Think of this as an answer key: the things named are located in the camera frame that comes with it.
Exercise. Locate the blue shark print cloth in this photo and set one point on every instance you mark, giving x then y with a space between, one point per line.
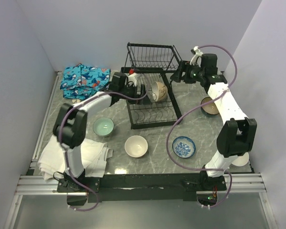
82 81

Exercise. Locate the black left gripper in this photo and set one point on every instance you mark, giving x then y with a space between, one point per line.
145 100

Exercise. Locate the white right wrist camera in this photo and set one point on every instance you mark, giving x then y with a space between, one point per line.
196 54

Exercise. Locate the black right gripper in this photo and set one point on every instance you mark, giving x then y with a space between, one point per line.
185 67

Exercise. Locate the black wire dish rack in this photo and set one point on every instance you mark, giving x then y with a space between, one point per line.
152 64

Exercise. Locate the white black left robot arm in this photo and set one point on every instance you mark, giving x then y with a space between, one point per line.
71 122

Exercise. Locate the aluminium frame rail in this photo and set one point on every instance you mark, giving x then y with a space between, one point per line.
35 185

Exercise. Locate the cream bowl with brown outside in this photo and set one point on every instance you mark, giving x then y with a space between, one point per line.
159 91

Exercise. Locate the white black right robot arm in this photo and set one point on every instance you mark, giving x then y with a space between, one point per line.
238 132

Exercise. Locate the white folded towel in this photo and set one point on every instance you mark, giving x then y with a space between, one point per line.
94 158

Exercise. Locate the brown interior dark bowl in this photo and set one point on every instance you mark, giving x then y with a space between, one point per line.
210 110

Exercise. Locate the cream bowl near front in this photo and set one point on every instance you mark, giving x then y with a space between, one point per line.
136 146

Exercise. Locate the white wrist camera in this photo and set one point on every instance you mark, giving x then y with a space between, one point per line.
196 54
133 77

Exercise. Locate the plain white bowl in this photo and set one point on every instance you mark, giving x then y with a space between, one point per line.
241 160

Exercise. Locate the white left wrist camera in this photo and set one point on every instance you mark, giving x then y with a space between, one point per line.
133 77

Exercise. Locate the blue white patterned bowl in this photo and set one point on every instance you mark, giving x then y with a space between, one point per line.
184 147

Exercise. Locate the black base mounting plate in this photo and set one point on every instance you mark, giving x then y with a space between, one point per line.
127 187

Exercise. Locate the pale green bowl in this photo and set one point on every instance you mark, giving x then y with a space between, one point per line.
103 126

